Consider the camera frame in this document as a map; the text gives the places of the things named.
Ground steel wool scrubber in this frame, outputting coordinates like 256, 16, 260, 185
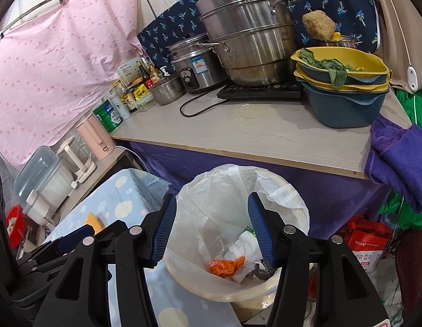
254, 259, 278, 280

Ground green plastic bag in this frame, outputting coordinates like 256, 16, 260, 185
378, 89, 422, 231

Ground white cord switch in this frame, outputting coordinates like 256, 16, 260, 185
385, 0, 420, 90

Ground white dish box clear lid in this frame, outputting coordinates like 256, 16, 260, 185
13, 146, 74, 212

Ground cream cardboard box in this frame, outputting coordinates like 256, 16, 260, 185
116, 59, 144, 84

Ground clear food container green lid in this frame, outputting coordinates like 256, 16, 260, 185
134, 95, 156, 111

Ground small steel pot with lid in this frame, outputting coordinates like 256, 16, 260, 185
148, 74, 185, 106

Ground trash bin with white liner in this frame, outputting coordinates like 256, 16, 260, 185
162, 164, 310, 303

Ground loofah sponge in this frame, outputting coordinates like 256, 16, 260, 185
302, 11, 337, 40

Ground blue plastic basin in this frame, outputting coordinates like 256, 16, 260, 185
300, 80, 391, 129

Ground yellow strainer basin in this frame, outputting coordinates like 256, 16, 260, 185
290, 47, 392, 86
293, 70, 391, 93

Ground white embossed paper towel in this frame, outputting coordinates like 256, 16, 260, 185
225, 233, 267, 284

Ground orange foam fruit net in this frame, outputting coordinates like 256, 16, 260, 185
85, 213, 106, 233

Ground red plastic basin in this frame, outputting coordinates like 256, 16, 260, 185
6, 205, 26, 248

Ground steel bowl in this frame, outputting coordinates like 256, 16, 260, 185
313, 34, 363, 50

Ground pink dotted cloth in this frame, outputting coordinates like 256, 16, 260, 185
0, 0, 145, 171

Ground black induction cooker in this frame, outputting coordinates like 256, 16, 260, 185
216, 77, 306, 101

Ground green vegetable leaves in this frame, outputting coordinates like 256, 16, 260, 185
298, 48, 366, 88

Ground large steel steamer pot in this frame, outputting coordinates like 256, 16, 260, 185
195, 0, 304, 88

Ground dark sauce bottle white label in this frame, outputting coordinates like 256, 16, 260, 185
120, 92, 138, 113

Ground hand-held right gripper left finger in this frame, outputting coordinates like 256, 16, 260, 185
33, 194, 178, 327

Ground maroon cloth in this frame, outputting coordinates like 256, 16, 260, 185
395, 235, 422, 321

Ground navy printed cloth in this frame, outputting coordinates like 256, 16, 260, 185
138, 0, 382, 66

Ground black power cable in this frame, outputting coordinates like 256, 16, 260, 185
180, 92, 233, 118

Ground orange patterned snack wrapper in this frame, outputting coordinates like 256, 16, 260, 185
209, 256, 246, 277

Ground cream plastic waste bin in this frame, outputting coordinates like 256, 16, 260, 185
163, 174, 287, 310

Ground pink electric kettle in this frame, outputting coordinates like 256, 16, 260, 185
76, 114, 115, 160

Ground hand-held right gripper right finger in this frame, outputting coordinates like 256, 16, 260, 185
247, 192, 392, 327

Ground green tin can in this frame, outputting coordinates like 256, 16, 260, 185
93, 99, 123, 134

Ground white glass electric kettle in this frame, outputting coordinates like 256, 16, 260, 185
58, 136, 98, 183

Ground steel rice cooker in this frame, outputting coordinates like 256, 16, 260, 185
168, 33, 229, 93

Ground beige curtain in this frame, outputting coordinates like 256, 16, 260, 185
354, 0, 422, 93

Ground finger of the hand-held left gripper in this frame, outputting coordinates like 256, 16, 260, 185
95, 220, 128, 243
15, 225, 96, 270

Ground red shopping bag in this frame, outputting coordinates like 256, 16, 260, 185
335, 216, 393, 274

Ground blue dotted tablecloth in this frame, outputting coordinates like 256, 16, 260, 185
44, 168, 252, 327

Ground white seasoning bottle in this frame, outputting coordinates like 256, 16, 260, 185
109, 95, 125, 122

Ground purple towel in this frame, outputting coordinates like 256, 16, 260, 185
364, 116, 422, 214

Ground purple counter skirt cloth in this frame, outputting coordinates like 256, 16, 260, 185
129, 140, 393, 243

